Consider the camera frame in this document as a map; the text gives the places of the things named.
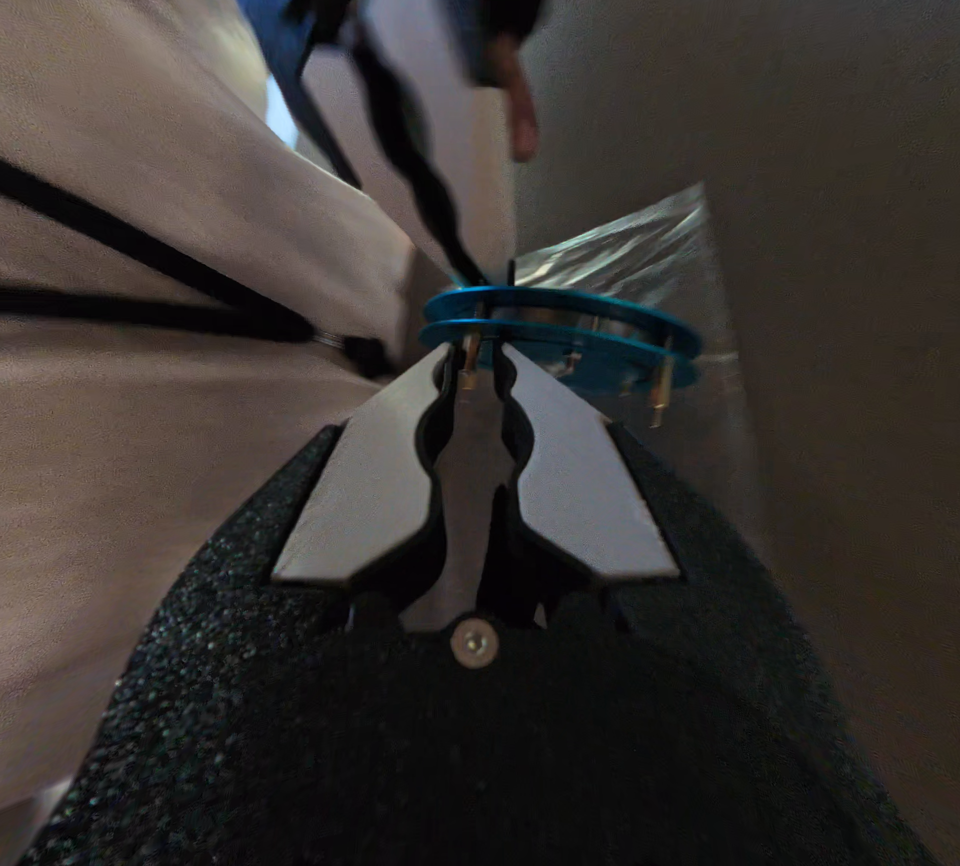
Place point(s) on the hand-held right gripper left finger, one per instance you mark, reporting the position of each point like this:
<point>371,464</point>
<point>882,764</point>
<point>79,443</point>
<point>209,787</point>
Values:
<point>367,498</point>

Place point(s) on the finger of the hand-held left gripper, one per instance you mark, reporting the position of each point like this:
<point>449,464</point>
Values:
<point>450,93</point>
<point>352,130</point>

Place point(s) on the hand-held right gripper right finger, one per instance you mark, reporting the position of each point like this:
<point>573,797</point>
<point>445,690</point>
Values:
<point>585,498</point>

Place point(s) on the brass standoff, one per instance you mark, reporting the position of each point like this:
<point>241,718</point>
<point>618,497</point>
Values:
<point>660,393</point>
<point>469,363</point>

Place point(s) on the blue metal turntable disc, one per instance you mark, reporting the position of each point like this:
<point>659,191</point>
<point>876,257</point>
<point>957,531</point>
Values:
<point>525,297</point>

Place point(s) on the person's left hand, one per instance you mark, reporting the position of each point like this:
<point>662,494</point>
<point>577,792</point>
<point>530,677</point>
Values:
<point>521,108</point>

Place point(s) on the clear plastic bag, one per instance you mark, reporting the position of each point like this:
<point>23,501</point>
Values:
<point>637,235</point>

